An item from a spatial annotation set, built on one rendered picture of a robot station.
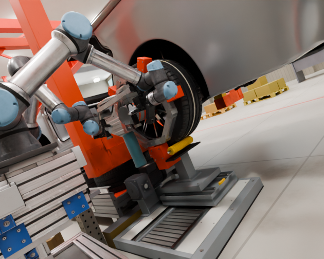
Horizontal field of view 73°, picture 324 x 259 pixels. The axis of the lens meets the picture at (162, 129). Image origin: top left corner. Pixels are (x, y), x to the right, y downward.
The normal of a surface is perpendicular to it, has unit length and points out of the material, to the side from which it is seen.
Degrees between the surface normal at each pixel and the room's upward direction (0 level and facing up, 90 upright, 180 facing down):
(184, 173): 90
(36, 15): 90
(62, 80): 90
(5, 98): 94
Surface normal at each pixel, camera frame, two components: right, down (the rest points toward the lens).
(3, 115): 0.40, -0.04
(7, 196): 0.58, -0.20
